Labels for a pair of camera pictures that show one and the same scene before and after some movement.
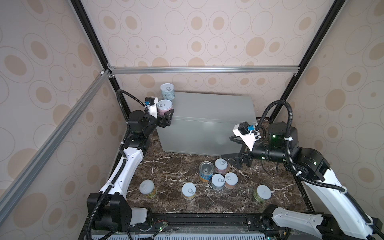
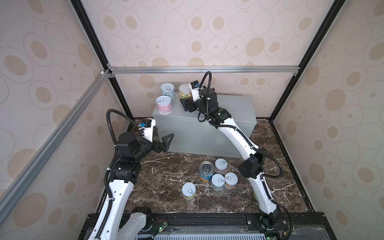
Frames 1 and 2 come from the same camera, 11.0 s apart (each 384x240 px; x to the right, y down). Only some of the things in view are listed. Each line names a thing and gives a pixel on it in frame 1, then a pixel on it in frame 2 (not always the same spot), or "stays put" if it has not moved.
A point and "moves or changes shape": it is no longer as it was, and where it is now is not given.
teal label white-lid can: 167,91 stays put
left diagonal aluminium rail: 52,141 stays put
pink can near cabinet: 221,165 stays put
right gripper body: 263,152 → 198,105
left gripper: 162,123 → 164,146
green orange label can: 262,193 moves or changes shape
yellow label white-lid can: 188,190 stays put
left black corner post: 84,17 stays put
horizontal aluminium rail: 204,70 stays put
